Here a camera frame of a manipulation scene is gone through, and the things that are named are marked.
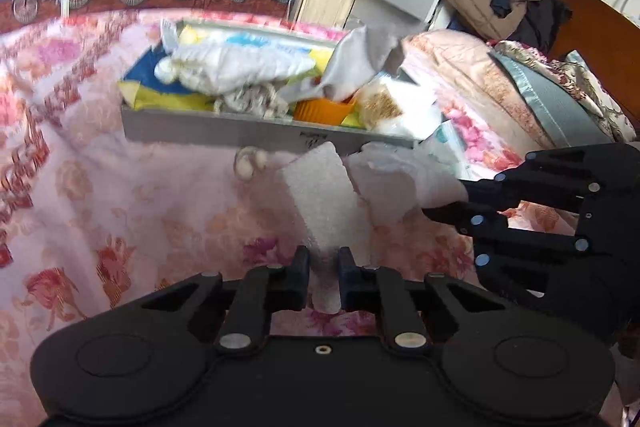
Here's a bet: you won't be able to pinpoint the clear teal printed packet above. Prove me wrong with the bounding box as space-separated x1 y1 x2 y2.
420 121 473 180

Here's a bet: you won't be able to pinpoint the grey-blue pillow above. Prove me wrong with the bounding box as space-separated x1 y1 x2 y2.
490 49 616 148

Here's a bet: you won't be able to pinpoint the beige patterned cloth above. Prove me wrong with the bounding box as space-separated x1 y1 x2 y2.
214 82 296 118

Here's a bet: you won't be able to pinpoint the orange cup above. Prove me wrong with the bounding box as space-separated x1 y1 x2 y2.
292 97 353 125

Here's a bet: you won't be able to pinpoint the black garment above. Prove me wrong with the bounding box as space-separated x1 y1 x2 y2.
515 0 573 55

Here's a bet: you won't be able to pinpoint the grey blue pillow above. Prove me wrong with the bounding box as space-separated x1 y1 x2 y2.
492 39 638 142

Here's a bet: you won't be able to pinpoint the white diaper blue print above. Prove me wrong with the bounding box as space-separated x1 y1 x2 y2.
154 43 317 95

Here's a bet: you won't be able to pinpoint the wooden headboard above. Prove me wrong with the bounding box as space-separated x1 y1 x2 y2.
535 0 640 128

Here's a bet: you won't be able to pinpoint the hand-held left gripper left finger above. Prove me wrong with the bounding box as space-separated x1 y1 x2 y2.
142 245 312 355

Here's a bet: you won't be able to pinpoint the clear packet brown contents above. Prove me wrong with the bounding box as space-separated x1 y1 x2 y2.
357 74 443 140

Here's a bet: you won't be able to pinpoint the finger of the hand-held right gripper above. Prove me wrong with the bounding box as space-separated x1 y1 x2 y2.
467 144 628 210
422 202 591 270

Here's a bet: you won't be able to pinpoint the grey box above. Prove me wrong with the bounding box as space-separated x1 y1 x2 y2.
119 18 441 155

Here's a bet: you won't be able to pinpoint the grey cloth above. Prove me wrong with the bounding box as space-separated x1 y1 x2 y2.
277 24 416 102

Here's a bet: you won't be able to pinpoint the white cloth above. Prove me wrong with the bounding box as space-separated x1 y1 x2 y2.
277 142 373 315
345 142 471 220

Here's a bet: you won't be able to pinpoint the yellow blue printed bag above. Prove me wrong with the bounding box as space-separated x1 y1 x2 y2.
119 24 361 128

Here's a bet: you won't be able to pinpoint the pink floral blanket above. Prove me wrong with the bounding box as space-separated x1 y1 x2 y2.
0 9 640 408

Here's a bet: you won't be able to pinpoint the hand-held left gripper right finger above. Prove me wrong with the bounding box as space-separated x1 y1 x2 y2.
336 247 506 355

